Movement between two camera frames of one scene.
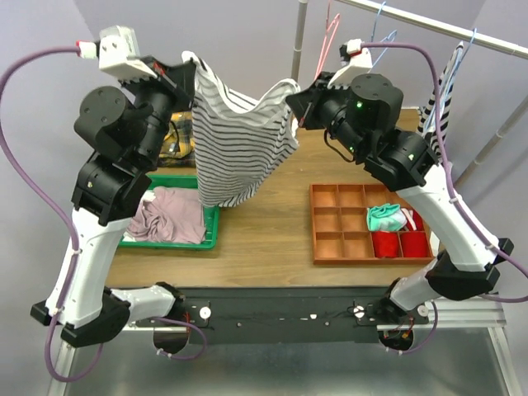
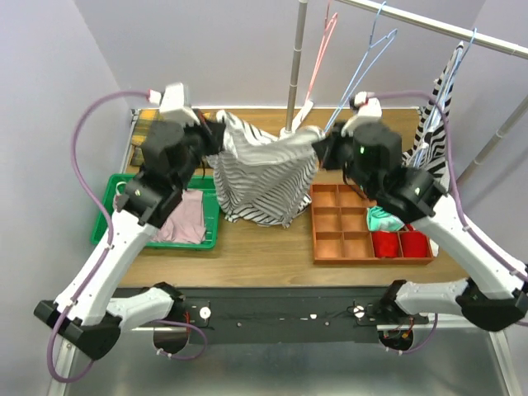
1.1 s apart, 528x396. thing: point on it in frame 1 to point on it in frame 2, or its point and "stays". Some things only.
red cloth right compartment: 415,244 stays
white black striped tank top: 239,143 to 261,179
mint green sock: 385,217 stays
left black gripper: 181,82 to 212,138
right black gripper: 304,103 to 326,146
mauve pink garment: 175,215 stays
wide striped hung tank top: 426,124 stays
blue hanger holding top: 447,83 stays
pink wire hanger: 332,27 stays
